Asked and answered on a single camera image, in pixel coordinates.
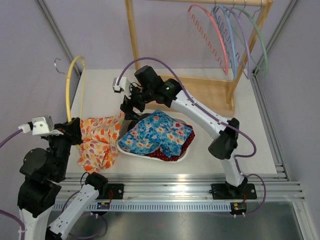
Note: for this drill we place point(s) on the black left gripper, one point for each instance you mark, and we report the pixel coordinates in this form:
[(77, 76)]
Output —
[(71, 130)]

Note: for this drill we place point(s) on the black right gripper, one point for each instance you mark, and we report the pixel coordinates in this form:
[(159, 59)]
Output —
[(128, 104)]

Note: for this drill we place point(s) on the dark grey dotted skirt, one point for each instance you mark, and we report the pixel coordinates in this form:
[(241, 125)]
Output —
[(127, 125)]

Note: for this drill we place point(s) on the orange yellow floral skirt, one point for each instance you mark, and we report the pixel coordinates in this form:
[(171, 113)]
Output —
[(99, 135)]

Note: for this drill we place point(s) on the yellow hanger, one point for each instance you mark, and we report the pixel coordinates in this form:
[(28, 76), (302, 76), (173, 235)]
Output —
[(68, 77)]

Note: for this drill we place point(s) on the blue floral skirt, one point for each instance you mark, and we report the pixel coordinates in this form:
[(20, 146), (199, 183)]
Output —
[(157, 135)]

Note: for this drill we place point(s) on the red polka dot skirt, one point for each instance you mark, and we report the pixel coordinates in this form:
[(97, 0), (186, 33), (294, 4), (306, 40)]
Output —
[(157, 154)]

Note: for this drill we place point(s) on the pink hanger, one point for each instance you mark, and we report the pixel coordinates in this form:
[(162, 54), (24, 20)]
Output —
[(210, 34)]

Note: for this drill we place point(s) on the light blue hanger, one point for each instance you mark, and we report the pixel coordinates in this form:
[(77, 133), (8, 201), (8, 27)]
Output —
[(222, 19)]

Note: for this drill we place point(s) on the lilac hanger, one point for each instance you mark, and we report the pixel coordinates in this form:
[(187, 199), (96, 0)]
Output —
[(240, 37)]

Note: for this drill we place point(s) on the mint green hanger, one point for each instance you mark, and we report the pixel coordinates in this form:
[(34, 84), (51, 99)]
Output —
[(257, 19)]

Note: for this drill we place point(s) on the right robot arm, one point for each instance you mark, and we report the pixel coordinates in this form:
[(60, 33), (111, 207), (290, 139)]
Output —
[(172, 94)]

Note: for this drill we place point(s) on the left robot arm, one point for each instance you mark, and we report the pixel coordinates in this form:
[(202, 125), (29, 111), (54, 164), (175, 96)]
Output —
[(43, 170)]

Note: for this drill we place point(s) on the white perforated plastic basket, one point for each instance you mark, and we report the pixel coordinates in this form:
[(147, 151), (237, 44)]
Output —
[(185, 155)]

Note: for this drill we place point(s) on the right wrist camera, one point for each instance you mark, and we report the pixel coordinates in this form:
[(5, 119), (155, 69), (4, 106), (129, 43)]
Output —
[(120, 85)]

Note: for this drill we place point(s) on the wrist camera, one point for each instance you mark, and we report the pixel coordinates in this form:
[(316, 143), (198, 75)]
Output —
[(120, 85), (38, 126)]

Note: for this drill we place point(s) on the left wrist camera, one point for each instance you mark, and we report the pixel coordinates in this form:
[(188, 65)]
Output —
[(38, 126)]

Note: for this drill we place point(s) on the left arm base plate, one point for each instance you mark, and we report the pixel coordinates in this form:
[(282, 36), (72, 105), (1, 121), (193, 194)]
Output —
[(115, 191)]

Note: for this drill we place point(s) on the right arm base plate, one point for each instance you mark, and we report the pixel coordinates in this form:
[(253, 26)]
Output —
[(220, 191)]

